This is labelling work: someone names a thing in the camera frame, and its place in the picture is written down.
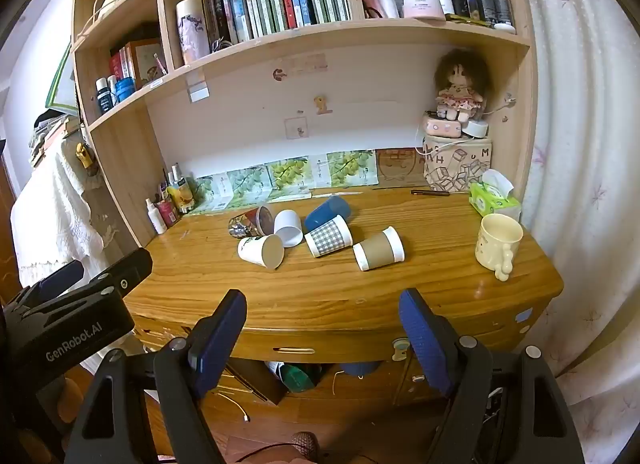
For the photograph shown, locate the white lace cloth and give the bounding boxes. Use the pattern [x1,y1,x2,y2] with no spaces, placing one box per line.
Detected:
[10,141,107,286]

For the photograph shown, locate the brown mesh slipper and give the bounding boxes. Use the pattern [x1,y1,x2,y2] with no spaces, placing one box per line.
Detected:
[290,431,320,461]

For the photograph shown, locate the stack of papers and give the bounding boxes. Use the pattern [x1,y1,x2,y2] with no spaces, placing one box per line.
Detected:
[28,113,82,167]

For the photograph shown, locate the white round device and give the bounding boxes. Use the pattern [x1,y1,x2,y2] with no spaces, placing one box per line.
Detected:
[462,118,490,140]

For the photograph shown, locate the cream ceramic mug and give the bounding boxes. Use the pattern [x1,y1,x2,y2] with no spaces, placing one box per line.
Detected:
[474,214,524,281]

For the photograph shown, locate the yellow figurine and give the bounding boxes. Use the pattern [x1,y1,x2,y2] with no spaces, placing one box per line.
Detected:
[74,142,96,170]

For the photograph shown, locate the blue cup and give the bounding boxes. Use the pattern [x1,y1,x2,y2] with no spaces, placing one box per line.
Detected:
[304,195,354,233]

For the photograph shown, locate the red pen holder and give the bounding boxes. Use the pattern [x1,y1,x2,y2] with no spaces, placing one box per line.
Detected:
[157,198,182,228]

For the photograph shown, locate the pink and white cream jar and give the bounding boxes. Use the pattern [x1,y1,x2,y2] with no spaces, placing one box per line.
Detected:
[402,0,446,20]

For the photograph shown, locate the brown paper cup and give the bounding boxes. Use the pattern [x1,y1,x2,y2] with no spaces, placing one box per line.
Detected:
[352,226,405,272]

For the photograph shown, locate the white floral curtain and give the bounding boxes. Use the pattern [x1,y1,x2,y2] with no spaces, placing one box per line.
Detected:
[510,0,640,447]

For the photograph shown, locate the red books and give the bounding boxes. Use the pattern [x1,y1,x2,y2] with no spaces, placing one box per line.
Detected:
[109,46,132,81]

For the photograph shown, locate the white floral canister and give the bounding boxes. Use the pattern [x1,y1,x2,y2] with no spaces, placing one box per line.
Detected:
[175,0,211,66]

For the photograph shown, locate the wooden desk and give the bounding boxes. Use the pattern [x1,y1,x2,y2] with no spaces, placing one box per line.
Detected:
[121,183,565,407]

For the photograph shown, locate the brown-haired rag doll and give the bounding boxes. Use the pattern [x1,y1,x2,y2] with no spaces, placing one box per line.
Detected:
[432,48,494,123]

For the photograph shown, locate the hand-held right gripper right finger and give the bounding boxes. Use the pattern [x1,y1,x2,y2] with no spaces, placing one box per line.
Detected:
[398,287,586,464]

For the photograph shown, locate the white floor cable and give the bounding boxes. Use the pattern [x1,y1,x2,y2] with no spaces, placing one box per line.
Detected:
[218,390,251,423]

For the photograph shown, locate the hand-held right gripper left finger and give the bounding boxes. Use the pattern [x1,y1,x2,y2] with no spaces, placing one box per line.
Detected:
[65,288,249,464]

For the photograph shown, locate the yellow tube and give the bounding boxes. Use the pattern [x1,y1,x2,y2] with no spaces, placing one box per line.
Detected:
[166,178,196,215]

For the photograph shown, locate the blue jar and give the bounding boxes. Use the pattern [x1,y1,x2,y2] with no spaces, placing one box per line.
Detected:
[114,76,137,103]

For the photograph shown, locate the checkered paper cup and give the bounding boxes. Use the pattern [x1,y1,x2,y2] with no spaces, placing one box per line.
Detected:
[304,215,354,259]

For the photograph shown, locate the framed picture box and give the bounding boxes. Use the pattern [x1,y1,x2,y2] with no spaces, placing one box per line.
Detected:
[124,38,169,90]

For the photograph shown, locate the grape print card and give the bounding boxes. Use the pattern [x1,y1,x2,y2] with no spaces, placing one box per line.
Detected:
[326,149,377,189]
[226,166,274,208]
[189,173,232,215]
[268,157,315,193]

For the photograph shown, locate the white cup with green print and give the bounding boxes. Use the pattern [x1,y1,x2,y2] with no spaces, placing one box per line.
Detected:
[237,233,285,271]

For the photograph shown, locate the row of green and blue books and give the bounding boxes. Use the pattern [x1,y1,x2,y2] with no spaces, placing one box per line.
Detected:
[199,0,352,46]

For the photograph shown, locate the brown cartoon panel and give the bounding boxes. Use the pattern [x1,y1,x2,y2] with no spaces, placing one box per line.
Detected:
[374,147,426,188]

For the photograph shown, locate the green and white bag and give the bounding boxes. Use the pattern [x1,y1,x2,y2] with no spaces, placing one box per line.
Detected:
[264,361,322,393]

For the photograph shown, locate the pink box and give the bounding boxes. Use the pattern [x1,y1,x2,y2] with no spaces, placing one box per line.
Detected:
[422,111,464,140]

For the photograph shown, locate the green framed picture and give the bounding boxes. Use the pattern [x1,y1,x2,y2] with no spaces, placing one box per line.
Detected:
[44,41,77,113]

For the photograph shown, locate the plain white cup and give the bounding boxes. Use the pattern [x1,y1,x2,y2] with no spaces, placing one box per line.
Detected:
[273,209,304,248]

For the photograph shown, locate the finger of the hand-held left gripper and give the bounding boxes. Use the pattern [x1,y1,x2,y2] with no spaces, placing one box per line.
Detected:
[17,259,85,306]
[82,247,154,301]

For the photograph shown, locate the wooden bookshelf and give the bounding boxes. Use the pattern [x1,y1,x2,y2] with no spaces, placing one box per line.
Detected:
[71,0,539,248]

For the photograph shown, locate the small white squeeze bottle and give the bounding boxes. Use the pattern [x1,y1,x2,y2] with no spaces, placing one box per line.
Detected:
[144,198,169,235]

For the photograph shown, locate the printed fabric storage box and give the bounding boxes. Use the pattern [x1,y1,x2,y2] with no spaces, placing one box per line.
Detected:
[422,136,494,193]

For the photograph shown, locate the black bottle with white cap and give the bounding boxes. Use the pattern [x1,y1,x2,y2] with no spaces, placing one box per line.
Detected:
[95,77,115,113]

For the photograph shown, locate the white handled bag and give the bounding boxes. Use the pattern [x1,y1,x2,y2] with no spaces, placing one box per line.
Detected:
[79,0,128,37]

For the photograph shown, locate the green tissue box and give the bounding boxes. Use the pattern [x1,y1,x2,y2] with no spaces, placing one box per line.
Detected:
[468,169,522,223]

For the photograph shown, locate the dark patterned cup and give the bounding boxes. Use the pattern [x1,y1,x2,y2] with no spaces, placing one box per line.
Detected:
[228,205,274,238]

